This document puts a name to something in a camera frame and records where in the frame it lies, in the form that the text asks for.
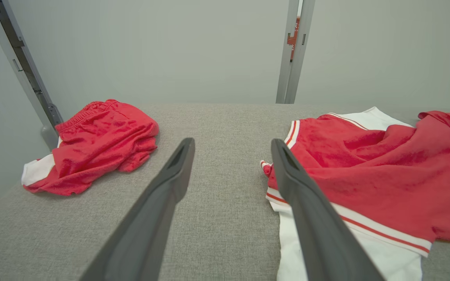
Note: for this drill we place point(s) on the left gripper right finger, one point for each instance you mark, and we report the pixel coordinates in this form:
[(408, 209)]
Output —
[(318, 226)]

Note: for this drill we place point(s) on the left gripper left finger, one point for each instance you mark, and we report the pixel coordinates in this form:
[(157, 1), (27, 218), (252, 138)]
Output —
[(150, 218)]

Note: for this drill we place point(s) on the red white-trimmed shorts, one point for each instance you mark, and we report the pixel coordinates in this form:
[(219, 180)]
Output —
[(100, 144)]

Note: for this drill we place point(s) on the red white numbered jersey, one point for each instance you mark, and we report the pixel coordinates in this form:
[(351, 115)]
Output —
[(397, 175)]

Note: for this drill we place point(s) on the grey double partition post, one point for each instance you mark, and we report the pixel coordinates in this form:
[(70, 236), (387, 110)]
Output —
[(293, 78)]

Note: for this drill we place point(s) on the orange bracket behind partition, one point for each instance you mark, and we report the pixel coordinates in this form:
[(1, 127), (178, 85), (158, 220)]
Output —
[(294, 37)]

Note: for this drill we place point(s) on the grey slanted partition post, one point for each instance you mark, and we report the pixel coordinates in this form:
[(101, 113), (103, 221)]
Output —
[(22, 58)]

